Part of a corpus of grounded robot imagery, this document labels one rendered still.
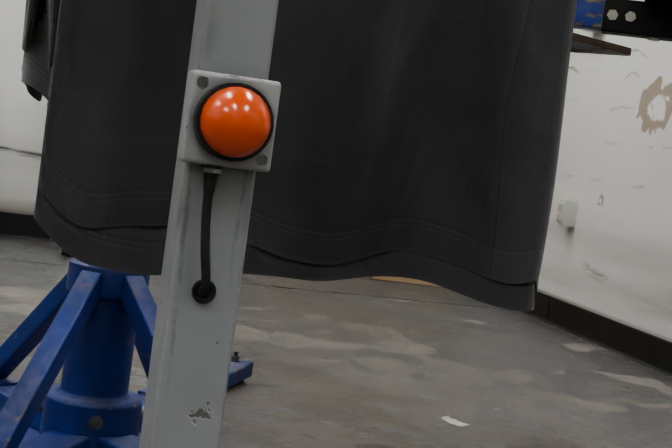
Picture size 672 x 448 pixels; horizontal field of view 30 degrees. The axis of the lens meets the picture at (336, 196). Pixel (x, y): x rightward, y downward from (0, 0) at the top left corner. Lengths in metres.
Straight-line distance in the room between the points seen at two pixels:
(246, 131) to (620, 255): 4.05
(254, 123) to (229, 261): 0.09
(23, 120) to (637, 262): 2.68
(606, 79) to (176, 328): 4.30
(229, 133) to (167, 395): 0.15
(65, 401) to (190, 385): 1.62
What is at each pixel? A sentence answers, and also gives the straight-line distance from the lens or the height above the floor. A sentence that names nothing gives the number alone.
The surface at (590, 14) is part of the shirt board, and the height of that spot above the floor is 0.90.
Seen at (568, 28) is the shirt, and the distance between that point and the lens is 1.07.
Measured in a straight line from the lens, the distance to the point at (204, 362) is 0.70.
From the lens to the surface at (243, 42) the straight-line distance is 0.69.
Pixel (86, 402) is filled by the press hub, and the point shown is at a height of 0.11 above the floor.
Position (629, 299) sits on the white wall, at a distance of 4.58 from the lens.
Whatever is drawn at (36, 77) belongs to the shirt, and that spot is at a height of 0.66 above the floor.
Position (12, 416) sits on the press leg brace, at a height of 0.13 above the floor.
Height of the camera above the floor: 0.65
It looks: 3 degrees down
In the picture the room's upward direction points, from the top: 8 degrees clockwise
